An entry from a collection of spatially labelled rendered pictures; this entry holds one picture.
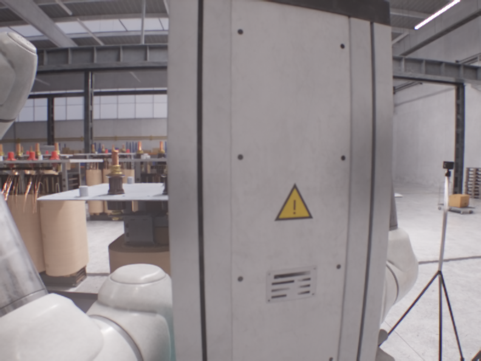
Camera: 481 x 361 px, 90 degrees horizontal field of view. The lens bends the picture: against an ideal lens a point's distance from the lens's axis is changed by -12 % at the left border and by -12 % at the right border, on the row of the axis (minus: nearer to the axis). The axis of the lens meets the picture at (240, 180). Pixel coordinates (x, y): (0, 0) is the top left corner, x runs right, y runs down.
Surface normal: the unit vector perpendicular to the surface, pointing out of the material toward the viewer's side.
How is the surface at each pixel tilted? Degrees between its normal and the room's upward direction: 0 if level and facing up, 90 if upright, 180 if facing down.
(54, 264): 90
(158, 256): 90
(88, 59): 90
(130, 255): 90
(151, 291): 54
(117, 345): 43
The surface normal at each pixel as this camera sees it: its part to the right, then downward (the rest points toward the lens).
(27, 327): 0.57, -0.58
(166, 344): 0.94, -0.02
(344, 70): 0.24, 0.07
